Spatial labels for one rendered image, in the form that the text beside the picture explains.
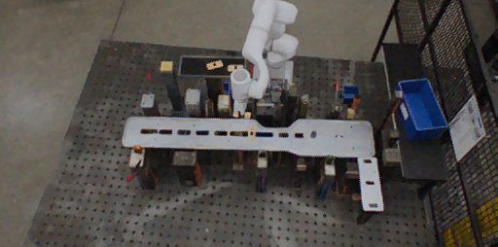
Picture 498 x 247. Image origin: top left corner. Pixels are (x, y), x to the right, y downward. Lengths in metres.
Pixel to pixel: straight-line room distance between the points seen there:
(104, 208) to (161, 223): 0.35
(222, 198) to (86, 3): 2.77
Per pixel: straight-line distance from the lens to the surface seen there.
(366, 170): 2.34
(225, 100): 2.37
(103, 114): 2.92
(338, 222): 2.53
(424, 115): 2.56
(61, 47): 4.35
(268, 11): 1.95
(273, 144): 2.32
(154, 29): 4.23
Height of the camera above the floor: 3.08
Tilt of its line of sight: 59 degrees down
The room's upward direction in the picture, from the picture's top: straight up
